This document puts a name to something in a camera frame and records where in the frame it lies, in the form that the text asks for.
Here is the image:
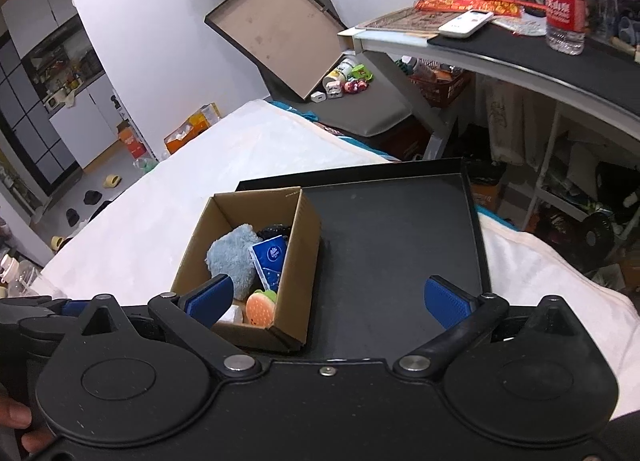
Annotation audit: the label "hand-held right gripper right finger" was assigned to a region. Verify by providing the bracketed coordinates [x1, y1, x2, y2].
[394, 275, 576, 374]

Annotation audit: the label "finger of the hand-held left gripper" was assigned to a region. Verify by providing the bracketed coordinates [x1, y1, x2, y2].
[50, 297, 91, 319]

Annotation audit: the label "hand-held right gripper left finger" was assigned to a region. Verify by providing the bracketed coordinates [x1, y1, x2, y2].
[80, 275, 261, 375]

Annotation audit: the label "white packet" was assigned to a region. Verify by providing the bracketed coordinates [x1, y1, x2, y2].
[215, 305, 246, 327]

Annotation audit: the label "light blue fluffy cloth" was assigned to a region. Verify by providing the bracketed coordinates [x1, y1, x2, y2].
[206, 224, 256, 299]

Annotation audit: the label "burger shaped sponge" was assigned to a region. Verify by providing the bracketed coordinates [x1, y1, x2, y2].
[245, 289, 278, 328]

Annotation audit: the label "blue tissue packet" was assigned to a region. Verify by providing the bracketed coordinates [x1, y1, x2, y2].
[248, 236, 287, 294]

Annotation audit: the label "black shallow tray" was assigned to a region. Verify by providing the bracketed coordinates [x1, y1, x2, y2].
[235, 157, 493, 362]

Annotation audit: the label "brown cardboard box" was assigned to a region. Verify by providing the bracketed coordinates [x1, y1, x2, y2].
[170, 186, 322, 353]

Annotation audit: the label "person's left hand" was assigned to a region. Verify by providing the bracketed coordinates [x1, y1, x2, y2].
[0, 383, 53, 454]

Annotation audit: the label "clear plastic bottle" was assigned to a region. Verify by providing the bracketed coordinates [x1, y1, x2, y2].
[10, 261, 46, 297]

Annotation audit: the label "black floor fan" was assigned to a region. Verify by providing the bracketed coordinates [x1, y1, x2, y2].
[575, 214, 616, 262]

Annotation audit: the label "orange tissue box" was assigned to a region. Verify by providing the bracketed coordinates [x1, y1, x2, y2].
[164, 104, 222, 154]

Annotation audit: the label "white metal rack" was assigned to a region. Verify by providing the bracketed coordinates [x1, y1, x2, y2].
[520, 101, 640, 262]

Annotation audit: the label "orange carton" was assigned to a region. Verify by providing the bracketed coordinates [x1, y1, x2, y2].
[116, 121, 148, 159]

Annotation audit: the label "white kitchen cabinet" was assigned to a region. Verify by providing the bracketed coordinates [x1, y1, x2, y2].
[47, 74, 121, 169]

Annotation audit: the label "cream tote bag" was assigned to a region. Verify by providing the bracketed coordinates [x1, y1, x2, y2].
[482, 76, 538, 167]

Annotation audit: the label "black grid glass door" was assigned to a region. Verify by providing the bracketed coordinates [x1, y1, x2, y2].
[0, 38, 78, 197]

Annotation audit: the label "grey cushioned stool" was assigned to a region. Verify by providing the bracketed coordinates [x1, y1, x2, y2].
[300, 71, 433, 162]

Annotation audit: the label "teal bed sheet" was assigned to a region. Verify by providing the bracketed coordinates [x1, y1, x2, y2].
[270, 101, 321, 124]

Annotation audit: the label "red plastic basket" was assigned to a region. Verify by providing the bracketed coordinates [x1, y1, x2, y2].
[410, 61, 471, 109]

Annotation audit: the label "cluttered kitchen shelf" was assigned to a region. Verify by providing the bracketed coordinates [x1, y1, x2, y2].
[22, 16, 106, 112]

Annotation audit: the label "yellow and white can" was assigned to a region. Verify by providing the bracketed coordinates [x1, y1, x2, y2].
[324, 58, 357, 84]

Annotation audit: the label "black desk mat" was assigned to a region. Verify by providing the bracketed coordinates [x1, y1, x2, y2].
[427, 16, 640, 117]

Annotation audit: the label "grey desk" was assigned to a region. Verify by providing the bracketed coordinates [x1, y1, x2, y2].
[337, 6, 640, 162]

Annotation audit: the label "white remote control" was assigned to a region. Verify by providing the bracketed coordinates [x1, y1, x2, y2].
[438, 10, 495, 39]

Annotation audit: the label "black lid with brown inside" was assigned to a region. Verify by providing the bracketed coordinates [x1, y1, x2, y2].
[204, 0, 346, 102]

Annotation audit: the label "brown patterned board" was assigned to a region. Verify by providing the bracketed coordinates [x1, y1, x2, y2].
[365, 6, 466, 37]

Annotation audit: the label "red snack packets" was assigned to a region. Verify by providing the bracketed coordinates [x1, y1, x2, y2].
[414, 0, 548, 19]

